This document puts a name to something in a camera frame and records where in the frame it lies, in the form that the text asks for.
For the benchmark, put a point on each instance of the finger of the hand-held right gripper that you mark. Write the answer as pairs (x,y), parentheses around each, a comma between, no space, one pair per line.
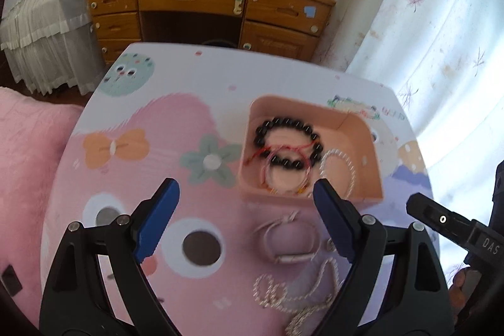
(441,218)

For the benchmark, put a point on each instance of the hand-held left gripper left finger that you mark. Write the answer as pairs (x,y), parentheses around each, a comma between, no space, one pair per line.
(155,218)

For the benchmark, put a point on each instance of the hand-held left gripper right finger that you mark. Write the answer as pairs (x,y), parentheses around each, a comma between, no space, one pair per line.
(332,218)

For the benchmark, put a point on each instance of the pink plastic tray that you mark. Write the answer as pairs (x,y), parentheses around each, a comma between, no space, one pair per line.
(254,182)

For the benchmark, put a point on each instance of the person's right hand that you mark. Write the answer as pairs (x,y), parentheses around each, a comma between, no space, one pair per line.
(460,287)

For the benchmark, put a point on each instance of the pink cushion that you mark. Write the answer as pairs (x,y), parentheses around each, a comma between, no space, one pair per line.
(27,170)

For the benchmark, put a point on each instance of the small black object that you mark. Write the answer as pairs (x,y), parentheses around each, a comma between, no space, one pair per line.
(8,280)

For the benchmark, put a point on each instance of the white floral curtain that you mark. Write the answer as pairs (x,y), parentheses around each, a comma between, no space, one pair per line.
(433,44)

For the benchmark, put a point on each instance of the bed with white lace cover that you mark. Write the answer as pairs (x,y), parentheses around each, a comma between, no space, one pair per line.
(43,5)

